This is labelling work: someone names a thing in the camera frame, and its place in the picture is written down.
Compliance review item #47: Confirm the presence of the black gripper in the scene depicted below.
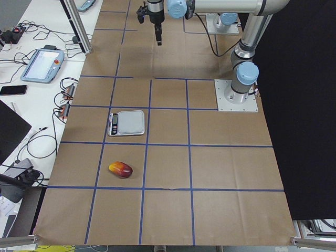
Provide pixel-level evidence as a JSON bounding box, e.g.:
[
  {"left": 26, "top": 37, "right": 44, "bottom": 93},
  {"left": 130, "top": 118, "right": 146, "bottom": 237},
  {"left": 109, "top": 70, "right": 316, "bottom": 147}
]
[{"left": 147, "top": 0, "right": 165, "bottom": 46}]

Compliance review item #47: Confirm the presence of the red yellow mango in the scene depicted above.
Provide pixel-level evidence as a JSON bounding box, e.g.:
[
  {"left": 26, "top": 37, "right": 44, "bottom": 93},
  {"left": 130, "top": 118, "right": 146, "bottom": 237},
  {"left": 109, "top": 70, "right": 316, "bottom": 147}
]
[{"left": 109, "top": 161, "right": 133, "bottom": 179}]

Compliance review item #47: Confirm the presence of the black power adapter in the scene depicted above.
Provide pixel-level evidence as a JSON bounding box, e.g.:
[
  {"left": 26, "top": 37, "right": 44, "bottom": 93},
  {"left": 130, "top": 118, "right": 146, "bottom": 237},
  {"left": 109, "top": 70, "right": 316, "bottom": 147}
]
[{"left": 72, "top": 36, "right": 79, "bottom": 44}]

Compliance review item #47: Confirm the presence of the silver digital kitchen scale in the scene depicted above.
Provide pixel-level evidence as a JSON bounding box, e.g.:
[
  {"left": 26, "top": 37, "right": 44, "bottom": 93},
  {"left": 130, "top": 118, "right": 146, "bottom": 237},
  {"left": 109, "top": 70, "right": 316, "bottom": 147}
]
[{"left": 108, "top": 110, "right": 145, "bottom": 137}]

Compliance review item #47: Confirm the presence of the blue teach pendant tablet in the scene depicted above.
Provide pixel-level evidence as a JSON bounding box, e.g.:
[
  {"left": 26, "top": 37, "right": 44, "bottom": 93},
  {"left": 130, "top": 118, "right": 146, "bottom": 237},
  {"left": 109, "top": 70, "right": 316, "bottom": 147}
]
[{"left": 20, "top": 49, "right": 65, "bottom": 83}]

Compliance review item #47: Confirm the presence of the brown paper table cover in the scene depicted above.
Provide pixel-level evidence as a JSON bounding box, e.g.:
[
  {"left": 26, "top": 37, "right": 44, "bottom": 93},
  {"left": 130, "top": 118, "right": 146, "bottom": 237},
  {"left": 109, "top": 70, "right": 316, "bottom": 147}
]
[{"left": 34, "top": 1, "right": 295, "bottom": 245}]

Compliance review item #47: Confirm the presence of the black smartphone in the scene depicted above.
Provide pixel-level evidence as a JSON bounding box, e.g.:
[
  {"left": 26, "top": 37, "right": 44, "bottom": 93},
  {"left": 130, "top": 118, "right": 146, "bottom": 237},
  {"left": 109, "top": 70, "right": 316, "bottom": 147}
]
[{"left": 0, "top": 85, "right": 28, "bottom": 96}]

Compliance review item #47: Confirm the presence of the grey usb hub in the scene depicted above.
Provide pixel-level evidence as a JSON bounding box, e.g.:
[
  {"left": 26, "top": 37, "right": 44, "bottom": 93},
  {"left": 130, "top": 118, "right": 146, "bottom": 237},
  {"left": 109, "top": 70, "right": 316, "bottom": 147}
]
[{"left": 3, "top": 158, "right": 34, "bottom": 179}]

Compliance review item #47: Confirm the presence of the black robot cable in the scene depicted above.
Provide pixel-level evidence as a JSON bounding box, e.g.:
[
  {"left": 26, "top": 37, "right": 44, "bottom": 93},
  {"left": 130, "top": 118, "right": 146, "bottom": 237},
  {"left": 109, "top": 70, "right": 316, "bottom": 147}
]
[{"left": 193, "top": 13, "right": 241, "bottom": 57}]

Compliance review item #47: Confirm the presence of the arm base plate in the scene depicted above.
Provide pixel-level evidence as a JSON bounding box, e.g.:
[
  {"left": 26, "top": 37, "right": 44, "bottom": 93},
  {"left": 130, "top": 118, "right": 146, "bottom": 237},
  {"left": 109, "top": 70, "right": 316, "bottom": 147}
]
[
  {"left": 206, "top": 13, "right": 239, "bottom": 35},
  {"left": 214, "top": 79, "right": 258, "bottom": 112}
]

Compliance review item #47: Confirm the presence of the aluminium frame post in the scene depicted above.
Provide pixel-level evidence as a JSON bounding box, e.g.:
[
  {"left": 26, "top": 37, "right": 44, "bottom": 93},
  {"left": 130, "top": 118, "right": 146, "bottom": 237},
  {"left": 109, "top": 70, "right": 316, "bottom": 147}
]
[{"left": 60, "top": 0, "right": 92, "bottom": 55}]

